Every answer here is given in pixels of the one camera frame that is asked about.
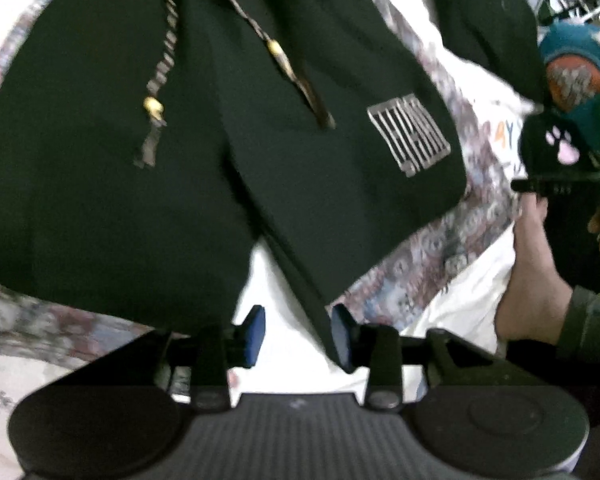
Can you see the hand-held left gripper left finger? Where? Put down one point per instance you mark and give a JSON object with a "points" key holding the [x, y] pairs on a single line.
{"points": [[252, 336]]}

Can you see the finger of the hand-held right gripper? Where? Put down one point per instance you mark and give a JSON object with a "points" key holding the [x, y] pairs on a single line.
{"points": [[535, 185]]}

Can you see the printed blanket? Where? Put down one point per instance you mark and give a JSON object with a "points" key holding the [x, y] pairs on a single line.
{"points": [[420, 260]]}

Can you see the person's right forearm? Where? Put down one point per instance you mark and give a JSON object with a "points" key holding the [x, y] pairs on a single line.
{"points": [[592, 330]]}

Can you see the person's right hand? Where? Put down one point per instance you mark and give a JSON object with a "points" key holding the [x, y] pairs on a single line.
{"points": [[525, 280]]}

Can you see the black garment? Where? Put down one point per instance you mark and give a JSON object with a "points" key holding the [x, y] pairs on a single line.
{"points": [[480, 25]]}

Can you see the black cloth with paw print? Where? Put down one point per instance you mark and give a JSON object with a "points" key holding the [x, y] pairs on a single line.
{"points": [[535, 145]]}

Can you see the white duvet with coloured letters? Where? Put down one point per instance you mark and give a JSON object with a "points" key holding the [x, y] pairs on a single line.
{"points": [[480, 280]]}

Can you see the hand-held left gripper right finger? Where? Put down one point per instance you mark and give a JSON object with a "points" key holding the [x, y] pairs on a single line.
{"points": [[342, 340]]}

